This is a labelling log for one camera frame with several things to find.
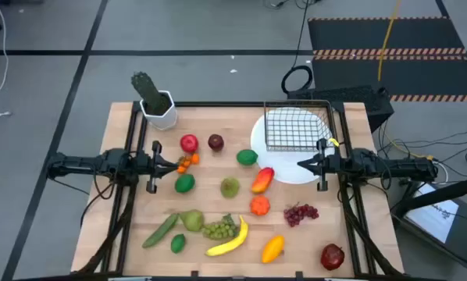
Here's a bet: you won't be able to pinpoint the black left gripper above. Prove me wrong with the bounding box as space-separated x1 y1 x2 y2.
139 139 179 195

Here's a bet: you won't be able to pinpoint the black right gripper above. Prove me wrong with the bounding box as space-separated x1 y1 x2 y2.
297 137 342 192

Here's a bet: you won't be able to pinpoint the red and yellow mango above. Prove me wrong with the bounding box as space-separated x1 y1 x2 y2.
251 166 276 195

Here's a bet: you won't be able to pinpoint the dark maroon apple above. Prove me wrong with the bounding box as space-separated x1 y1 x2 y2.
207 133 225 152

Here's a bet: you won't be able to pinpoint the large light green pear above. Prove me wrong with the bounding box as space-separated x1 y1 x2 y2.
178 209 206 233

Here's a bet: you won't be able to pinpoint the green cucumber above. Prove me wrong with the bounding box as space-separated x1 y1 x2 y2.
141 212 180 250

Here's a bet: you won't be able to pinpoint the speckled green pear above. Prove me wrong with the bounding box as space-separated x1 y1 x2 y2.
219 176 241 199

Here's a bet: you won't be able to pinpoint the orange bell pepper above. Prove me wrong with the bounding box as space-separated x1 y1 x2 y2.
249 194 272 217

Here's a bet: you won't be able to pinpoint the small green lime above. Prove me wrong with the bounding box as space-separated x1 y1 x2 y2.
169 233 187 254

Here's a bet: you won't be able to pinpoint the yellow orange mango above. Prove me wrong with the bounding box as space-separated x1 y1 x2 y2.
261 234 286 265

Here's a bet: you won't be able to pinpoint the yellow banana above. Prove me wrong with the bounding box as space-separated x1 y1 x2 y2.
205 215 250 258

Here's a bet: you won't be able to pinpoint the white round plate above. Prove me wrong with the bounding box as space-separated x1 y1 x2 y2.
250 107 335 185

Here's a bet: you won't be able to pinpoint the orange tangerine cluster with leaves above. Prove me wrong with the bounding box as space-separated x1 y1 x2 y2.
176 153 200 175

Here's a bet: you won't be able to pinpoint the white hexagonal planter pot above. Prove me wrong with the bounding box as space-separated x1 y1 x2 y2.
139 90 178 131

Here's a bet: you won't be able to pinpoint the purple grape bunch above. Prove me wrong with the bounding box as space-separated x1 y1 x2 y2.
283 201 320 229

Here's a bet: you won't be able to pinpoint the green artificial cactus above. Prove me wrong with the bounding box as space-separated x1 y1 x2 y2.
130 71 171 116

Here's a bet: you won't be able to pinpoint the green grape bunch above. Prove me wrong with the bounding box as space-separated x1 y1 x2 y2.
201 213 241 241

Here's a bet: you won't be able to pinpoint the black floor mat striped edges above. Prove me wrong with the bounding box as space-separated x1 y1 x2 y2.
307 16 467 103

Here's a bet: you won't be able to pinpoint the black wire basket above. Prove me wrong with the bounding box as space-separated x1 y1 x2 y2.
263 100 335 153

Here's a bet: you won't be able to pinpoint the black coiled cable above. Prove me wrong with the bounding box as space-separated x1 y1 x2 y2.
280 0 315 94

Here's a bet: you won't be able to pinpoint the yellow hanging cable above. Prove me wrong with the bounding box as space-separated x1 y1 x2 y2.
376 0 402 82

